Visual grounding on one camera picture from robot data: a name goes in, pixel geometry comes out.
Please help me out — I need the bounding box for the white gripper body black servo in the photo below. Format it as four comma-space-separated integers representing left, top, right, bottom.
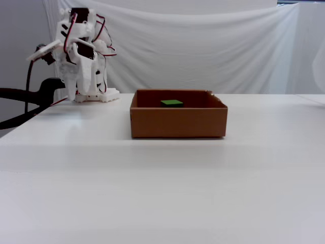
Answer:
57, 41, 98, 77

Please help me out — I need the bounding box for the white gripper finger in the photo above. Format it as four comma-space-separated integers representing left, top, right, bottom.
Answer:
62, 73, 78, 101
77, 58, 96, 94

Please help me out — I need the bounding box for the green cube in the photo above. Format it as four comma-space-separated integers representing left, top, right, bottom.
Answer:
160, 99, 184, 107

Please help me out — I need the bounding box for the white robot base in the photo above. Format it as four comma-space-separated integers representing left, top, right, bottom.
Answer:
73, 87, 120, 104

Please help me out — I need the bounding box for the brown cardboard box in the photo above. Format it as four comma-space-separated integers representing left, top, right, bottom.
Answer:
129, 89, 229, 139

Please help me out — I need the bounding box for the black chair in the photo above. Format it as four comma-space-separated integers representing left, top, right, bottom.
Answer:
0, 77, 64, 130

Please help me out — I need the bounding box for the white backdrop cloth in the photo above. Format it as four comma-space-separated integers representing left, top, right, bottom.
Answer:
286, 2, 325, 105
42, 0, 300, 95

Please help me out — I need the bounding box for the red black base cable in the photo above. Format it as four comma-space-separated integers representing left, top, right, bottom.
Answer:
49, 98, 71, 107

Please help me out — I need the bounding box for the red black arm servo cable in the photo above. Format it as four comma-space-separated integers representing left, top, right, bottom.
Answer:
92, 15, 118, 57

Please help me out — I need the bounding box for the red black gripper servo cable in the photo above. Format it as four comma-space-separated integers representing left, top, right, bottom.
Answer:
63, 12, 78, 54

